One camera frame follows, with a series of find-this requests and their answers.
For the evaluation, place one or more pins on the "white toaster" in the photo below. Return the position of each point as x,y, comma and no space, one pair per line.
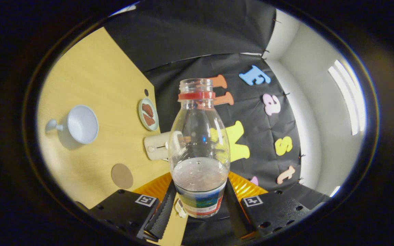
156,147

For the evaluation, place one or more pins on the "brown bread slice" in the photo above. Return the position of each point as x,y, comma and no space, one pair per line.
149,120
147,110

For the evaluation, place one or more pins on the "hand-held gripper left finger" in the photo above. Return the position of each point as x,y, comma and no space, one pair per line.
164,212

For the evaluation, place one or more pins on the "small ceiling light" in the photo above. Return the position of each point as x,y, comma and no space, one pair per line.
335,191

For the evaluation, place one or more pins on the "small pale green plate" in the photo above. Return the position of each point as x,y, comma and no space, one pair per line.
156,126

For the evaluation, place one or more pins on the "white cup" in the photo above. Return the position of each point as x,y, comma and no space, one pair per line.
82,124

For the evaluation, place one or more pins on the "long ceiling light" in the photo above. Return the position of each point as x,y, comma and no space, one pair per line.
349,99

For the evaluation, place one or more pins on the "clear plastic juice bottle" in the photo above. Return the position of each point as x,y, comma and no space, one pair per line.
198,136

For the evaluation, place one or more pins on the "round brown coaster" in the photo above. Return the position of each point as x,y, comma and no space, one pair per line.
121,176

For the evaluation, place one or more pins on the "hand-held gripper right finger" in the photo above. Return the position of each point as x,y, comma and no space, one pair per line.
234,212

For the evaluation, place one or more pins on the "wooden table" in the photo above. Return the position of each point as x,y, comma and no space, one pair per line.
108,85

